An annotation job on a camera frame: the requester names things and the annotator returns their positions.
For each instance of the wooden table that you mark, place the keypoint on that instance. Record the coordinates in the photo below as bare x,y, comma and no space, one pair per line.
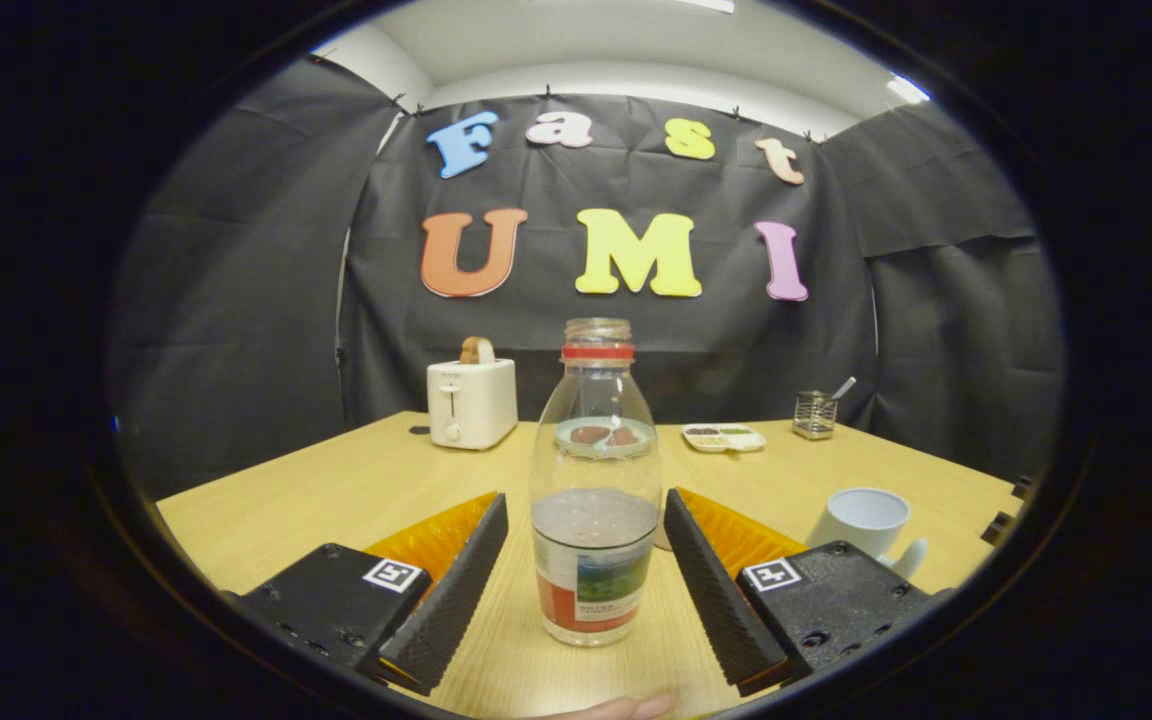
336,500

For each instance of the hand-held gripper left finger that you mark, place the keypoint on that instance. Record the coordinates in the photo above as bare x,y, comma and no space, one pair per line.
456,600

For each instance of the white divided dish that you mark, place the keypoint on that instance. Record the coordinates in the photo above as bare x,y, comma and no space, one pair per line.
724,440

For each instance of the brown meat piece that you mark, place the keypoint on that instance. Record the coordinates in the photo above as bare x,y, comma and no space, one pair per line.
623,437
589,435

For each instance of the small ceiling light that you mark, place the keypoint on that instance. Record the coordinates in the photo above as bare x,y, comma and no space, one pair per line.
908,89

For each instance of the white toaster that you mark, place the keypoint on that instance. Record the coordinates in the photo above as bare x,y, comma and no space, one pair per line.
471,405

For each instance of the toasted bread slice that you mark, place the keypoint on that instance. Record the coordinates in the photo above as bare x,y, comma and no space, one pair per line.
477,351

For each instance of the pale green plate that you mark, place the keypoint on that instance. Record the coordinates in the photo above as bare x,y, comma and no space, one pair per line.
576,448

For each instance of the white cup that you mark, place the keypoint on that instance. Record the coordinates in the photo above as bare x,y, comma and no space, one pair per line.
866,515

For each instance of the long ceiling light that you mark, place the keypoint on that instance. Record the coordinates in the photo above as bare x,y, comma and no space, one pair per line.
706,5

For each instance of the clear plastic juice bottle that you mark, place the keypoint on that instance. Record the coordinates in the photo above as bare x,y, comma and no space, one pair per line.
596,560

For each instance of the black backdrop cloth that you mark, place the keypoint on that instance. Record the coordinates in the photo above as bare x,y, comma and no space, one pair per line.
736,360

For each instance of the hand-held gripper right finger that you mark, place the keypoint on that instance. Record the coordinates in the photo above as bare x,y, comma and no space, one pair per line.
716,600

